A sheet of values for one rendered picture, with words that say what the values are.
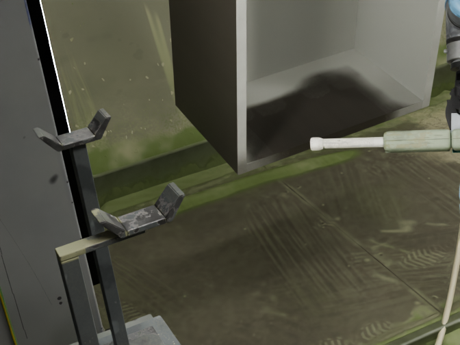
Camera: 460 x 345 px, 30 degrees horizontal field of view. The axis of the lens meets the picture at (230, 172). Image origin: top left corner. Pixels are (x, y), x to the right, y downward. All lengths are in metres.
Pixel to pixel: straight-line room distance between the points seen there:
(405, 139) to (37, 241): 0.97
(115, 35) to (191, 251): 0.82
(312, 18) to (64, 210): 1.28
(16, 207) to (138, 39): 1.70
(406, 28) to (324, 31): 0.26
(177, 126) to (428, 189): 0.87
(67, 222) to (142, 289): 1.12
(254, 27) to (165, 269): 0.75
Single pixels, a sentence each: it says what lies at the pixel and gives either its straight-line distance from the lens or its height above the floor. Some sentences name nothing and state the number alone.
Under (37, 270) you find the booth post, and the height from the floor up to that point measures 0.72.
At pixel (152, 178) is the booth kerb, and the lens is 2.93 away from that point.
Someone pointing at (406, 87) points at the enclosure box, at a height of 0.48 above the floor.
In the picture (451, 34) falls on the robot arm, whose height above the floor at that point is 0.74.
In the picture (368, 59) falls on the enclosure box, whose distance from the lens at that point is 2.58.
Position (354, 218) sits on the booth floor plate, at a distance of 2.69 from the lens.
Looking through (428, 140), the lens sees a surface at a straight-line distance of 2.04.
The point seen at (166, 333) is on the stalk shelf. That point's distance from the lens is 1.12.
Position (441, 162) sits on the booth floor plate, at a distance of 2.99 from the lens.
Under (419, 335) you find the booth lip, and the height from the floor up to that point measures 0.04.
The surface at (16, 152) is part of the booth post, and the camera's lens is 1.33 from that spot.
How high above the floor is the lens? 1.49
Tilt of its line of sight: 29 degrees down
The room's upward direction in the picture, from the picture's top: 7 degrees counter-clockwise
